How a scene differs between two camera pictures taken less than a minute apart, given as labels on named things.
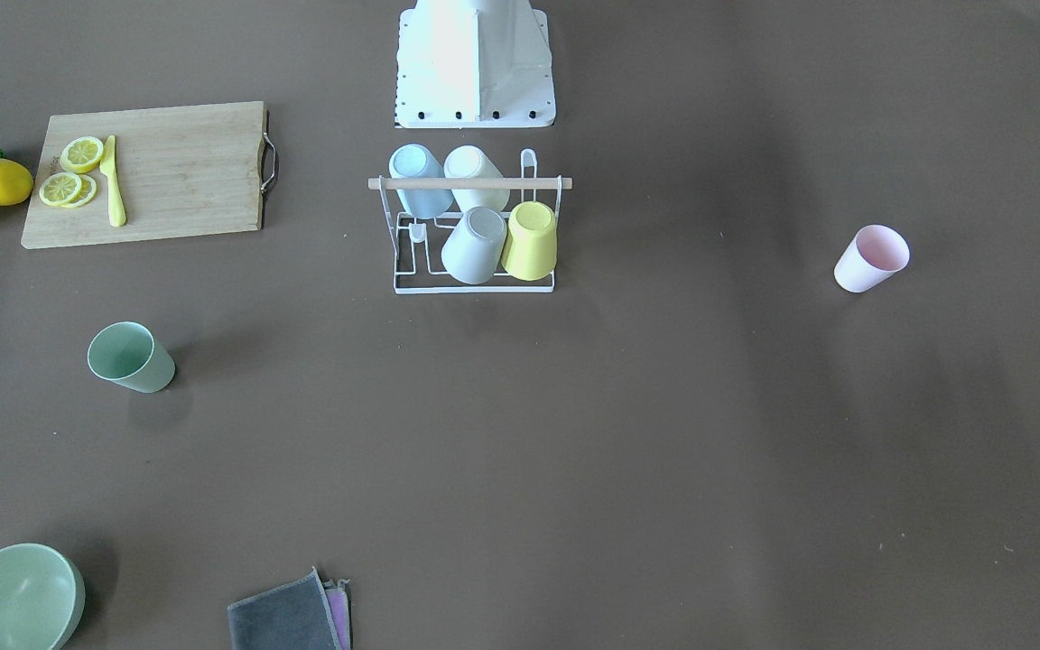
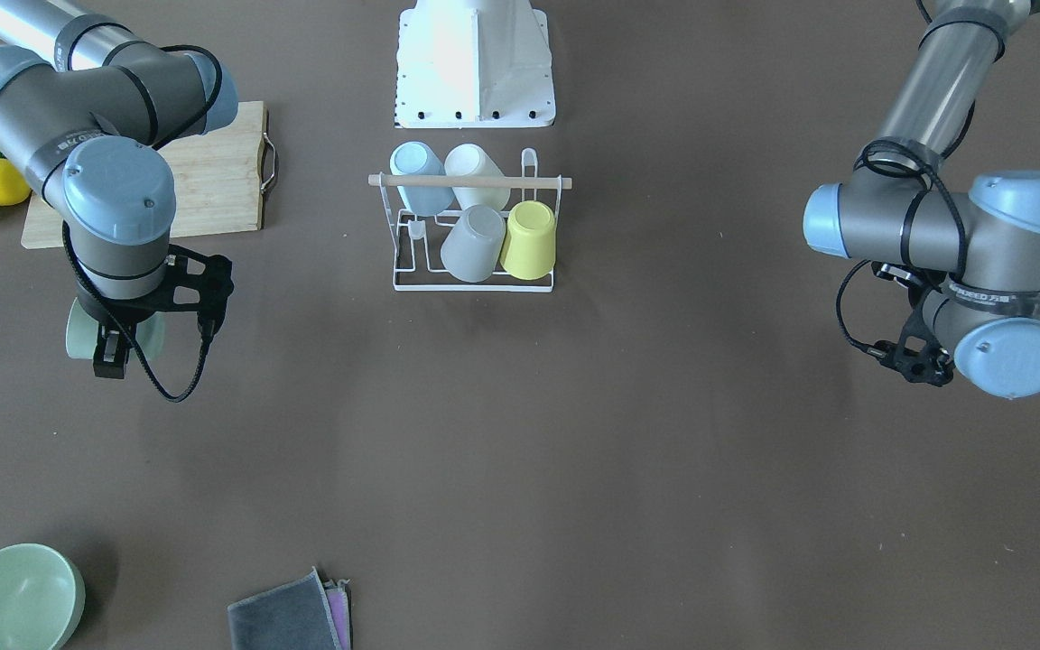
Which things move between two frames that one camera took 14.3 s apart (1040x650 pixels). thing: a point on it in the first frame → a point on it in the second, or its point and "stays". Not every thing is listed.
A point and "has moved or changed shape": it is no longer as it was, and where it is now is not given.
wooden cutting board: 183,171 stays
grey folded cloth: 295,616 stays
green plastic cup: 126,353 has moved or changed shape
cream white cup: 469,162 stays
